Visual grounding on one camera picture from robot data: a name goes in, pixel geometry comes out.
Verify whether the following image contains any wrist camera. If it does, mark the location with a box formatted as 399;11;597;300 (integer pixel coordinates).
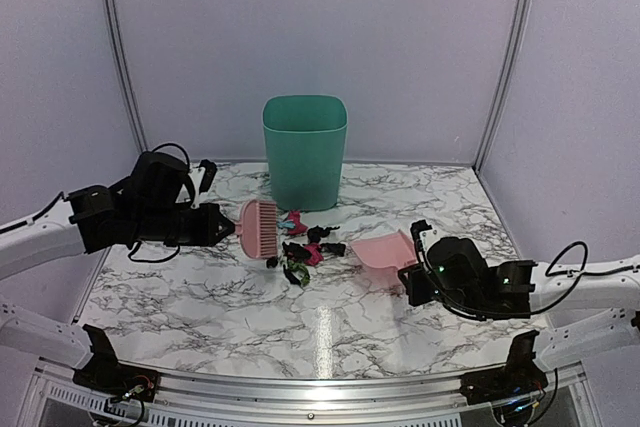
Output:
410;219;440;251
190;159;218;195

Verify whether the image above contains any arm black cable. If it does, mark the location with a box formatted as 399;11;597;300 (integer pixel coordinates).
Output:
0;142;194;264
414;239;591;321

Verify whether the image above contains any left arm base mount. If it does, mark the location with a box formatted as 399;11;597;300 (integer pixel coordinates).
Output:
73;324;160;402

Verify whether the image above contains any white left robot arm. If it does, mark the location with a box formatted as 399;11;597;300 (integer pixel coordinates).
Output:
1;151;235;392

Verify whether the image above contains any black paper scrap centre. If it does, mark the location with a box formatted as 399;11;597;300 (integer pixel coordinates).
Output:
282;242;311;262

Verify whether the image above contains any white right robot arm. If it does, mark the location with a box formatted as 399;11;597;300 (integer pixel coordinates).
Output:
398;237;639;371

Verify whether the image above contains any green black paper scrap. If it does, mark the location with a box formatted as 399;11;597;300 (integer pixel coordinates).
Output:
283;262;310;288

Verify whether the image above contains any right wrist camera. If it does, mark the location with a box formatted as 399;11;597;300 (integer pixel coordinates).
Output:
410;219;440;251

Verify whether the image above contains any right aluminium corner post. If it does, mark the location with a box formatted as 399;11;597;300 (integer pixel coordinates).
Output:
473;0;531;174

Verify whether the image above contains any black paper scrap right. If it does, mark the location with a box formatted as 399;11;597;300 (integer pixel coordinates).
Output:
320;243;347;257

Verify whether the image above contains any pink plastic dustpan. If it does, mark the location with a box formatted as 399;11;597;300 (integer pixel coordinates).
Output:
349;230;417;289

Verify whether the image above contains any small black paper scrap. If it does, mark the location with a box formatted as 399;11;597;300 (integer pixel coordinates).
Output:
266;257;279;268

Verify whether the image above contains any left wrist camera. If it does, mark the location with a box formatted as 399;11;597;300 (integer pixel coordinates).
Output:
190;159;218;195

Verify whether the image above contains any aluminium front rail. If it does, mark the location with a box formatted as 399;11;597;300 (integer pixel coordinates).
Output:
29;364;586;427

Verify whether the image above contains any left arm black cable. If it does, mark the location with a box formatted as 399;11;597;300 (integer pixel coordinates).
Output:
0;142;194;264

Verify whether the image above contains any magenta paper scrap upper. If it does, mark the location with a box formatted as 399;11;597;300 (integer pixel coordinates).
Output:
285;211;308;236

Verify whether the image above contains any black paper scrap upper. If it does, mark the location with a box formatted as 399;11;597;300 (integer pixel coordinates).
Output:
306;226;338;244

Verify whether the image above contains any magenta paper scrap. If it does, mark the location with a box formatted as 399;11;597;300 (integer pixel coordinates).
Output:
303;243;324;267
285;211;308;236

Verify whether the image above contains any pink hand brush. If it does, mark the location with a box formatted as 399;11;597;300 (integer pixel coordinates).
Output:
233;199;278;260

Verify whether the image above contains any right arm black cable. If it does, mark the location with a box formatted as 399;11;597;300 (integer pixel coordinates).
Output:
414;239;591;321

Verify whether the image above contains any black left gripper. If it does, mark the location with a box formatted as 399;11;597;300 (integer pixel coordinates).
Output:
133;202;234;246

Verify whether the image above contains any magenta paper scrap lower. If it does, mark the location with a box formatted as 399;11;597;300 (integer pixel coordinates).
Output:
303;243;324;267

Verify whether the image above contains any left aluminium corner post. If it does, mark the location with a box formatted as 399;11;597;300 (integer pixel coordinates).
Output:
102;0;149;154

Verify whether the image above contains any aluminium corner post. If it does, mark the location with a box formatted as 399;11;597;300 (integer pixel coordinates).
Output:
473;0;531;174
102;0;149;154

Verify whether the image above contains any teal plastic waste bin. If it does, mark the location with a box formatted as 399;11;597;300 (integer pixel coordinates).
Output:
262;95;348;211

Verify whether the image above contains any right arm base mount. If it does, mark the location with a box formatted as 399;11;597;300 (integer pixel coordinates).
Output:
459;330;548;405

